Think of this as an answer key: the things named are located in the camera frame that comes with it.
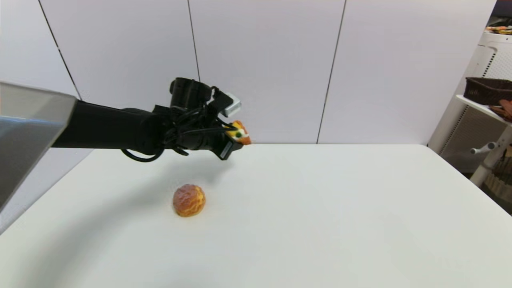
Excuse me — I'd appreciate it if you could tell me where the white side table frame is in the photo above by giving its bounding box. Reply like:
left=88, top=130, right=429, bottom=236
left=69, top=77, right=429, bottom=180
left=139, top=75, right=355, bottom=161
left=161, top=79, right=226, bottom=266
left=455, top=94, right=512, bottom=188

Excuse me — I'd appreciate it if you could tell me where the round brown cream puff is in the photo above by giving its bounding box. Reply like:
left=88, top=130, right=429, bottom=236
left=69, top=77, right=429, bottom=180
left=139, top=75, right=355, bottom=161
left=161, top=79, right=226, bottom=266
left=172, top=184, right=206, bottom=218

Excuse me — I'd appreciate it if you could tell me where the dark brown wicker basket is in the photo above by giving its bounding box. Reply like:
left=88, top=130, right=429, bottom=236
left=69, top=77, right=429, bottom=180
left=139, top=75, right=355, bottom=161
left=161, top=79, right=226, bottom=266
left=464, top=77, right=512, bottom=106

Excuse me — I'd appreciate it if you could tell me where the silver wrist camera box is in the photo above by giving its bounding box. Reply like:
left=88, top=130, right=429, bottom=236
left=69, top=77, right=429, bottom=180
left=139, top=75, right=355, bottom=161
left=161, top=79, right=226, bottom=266
left=218, top=92, right=242, bottom=118

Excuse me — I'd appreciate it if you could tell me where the white crank handle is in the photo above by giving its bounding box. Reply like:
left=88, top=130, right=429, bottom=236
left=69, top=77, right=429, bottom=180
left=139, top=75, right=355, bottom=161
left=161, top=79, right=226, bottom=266
left=470, top=142, right=498, bottom=155

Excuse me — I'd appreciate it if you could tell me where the white shelf cart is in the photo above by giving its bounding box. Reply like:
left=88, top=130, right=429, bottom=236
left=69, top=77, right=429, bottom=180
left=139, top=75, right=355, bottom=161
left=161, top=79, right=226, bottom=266
left=427, top=32, right=512, bottom=174

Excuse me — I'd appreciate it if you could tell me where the grey robot shoulder cover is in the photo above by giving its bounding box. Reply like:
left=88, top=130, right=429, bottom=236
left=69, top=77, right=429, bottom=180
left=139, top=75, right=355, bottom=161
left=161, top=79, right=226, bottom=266
left=0, top=81, right=78, bottom=212

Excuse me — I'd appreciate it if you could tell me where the tan woven basket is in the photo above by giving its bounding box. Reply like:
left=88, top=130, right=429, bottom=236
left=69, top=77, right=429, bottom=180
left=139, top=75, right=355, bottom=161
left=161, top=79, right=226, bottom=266
left=482, top=149, right=512, bottom=216

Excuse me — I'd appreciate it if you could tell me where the triangle bread with fruit topping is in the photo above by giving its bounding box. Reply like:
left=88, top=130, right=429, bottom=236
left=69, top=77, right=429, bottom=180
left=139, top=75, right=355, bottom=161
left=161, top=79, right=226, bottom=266
left=225, top=120, right=252, bottom=146

